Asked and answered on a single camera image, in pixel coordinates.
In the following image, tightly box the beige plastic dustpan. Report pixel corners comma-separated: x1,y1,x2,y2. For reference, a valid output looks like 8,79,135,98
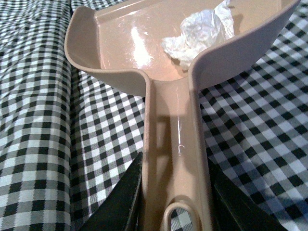
64,0,299,231

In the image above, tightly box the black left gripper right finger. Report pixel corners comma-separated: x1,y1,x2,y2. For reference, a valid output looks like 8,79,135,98
208,160,286,231

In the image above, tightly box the white tissue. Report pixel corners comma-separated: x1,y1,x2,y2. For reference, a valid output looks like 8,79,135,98
161,0,235,71

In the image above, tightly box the black white checkered bedsheet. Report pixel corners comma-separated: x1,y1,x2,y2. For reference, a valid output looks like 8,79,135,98
0,0,308,231

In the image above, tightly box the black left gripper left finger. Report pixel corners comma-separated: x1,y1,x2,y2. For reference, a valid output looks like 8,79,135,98
80,152,142,231

